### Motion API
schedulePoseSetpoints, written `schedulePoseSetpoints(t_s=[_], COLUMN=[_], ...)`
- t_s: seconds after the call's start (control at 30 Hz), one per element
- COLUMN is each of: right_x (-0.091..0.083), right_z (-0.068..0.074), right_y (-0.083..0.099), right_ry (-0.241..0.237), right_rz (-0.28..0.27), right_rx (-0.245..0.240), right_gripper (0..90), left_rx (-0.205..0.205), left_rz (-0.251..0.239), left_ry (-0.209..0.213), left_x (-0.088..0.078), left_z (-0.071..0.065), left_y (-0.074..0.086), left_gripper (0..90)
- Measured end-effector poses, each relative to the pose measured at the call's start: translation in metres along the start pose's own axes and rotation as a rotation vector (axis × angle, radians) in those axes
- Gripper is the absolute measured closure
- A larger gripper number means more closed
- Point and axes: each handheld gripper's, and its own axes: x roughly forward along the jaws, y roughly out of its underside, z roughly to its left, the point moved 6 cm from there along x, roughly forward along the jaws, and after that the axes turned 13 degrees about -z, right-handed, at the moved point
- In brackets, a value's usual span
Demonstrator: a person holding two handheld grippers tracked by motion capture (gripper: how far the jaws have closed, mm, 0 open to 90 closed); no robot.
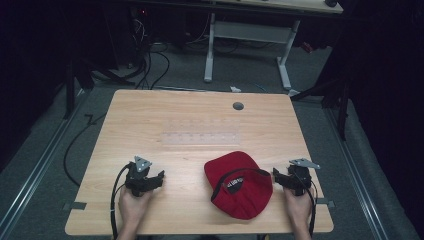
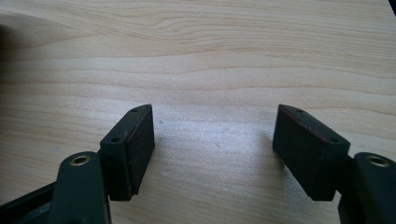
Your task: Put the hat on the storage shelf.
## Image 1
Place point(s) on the black metal stand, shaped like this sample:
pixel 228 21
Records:
pixel 80 76
pixel 333 96

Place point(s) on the white paper scrap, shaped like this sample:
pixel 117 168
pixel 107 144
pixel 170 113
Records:
pixel 235 89

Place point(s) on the person's right hand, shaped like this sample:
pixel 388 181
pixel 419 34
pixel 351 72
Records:
pixel 298 208

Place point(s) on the person's left hand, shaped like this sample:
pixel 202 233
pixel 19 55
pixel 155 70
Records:
pixel 134 207

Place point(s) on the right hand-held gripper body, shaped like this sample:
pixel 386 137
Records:
pixel 300 178

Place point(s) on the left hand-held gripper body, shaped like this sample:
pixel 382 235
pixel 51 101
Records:
pixel 136 176

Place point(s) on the metal floor rail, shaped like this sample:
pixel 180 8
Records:
pixel 358 176
pixel 36 166

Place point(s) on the grey tape strip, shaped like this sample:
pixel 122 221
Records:
pixel 76 205
pixel 326 202

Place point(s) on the white-framed desk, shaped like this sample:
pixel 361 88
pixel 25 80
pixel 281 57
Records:
pixel 250 31

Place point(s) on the red baseball cap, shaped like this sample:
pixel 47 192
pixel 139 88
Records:
pixel 241 196

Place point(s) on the clear plastic ruler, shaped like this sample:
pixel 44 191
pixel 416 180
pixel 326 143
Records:
pixel 200 138

